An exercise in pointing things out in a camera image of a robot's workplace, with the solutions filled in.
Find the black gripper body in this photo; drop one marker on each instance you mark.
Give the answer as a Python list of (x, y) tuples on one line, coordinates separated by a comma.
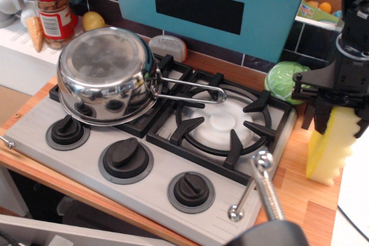
[(345, 84)]

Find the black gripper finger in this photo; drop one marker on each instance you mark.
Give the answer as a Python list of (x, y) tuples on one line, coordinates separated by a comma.
[(362, 123), (322, 109)]

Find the yellow sponge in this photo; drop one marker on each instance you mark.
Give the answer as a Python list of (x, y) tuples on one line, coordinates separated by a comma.
[(327, 152)]

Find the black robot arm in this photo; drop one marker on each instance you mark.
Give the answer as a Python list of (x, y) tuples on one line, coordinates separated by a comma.
[(351, 45)]

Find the stainless steel pot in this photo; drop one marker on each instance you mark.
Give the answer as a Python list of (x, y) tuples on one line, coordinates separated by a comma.
[(109, 76)]

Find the green toy cabbage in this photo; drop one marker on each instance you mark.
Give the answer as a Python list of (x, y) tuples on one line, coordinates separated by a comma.
[(279, 80)]

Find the orange toy fruit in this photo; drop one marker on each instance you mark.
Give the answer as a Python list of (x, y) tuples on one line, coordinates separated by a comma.
[(325, 7)]

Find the silver metal clamp screw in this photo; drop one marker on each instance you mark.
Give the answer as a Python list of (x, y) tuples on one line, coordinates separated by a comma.
[(261, 165)]

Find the right black burner grate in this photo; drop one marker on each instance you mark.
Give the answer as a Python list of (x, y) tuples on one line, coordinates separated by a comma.
[(221, 137)]

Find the black burner grate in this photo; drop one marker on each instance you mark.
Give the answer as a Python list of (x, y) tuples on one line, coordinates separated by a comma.
[(140, 126), (221, 137)]

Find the large teal plastic bin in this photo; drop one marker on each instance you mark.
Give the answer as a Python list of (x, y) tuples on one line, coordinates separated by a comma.
[(256, 28)]

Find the grey toy stove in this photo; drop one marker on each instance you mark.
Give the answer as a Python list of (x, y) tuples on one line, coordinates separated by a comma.
[(184, 166)]

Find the left black burner grate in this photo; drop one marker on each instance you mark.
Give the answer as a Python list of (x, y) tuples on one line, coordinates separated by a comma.
[(140, 126)]

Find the right black stove knob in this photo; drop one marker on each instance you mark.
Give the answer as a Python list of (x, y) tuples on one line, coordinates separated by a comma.
[(191, 192)]

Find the black stove knob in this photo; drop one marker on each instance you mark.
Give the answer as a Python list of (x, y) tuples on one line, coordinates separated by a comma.
[(67, 134), (126, 162), (191, 192)]

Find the middle black stove knob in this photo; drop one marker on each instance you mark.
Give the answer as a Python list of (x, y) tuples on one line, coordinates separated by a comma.
[(126, 162)]

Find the yellow toy lemon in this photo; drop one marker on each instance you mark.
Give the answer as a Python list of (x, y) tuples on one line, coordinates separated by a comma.
[(92, 20)]

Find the left black stove knob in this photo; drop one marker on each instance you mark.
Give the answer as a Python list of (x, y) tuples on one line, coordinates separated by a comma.
[(67, 134)]

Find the red lid spice jar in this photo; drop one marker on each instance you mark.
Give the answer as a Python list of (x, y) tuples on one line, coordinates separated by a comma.
[(57, 22)]

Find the toy ice cream cone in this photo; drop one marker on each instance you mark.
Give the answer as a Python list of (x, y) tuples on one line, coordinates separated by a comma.
[(31, 20)]

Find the small metal rod left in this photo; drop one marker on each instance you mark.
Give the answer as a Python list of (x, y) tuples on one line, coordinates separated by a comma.
[(9, 144)]

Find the grey toy faucet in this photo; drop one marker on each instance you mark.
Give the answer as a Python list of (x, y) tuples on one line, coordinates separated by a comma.
[(9, 8)]

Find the grey panel bottom left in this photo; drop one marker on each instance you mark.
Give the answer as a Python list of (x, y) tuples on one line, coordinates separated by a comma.
[(23, 231)]

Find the dark vertical post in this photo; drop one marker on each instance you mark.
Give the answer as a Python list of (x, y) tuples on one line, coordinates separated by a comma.
[(308, 114)]

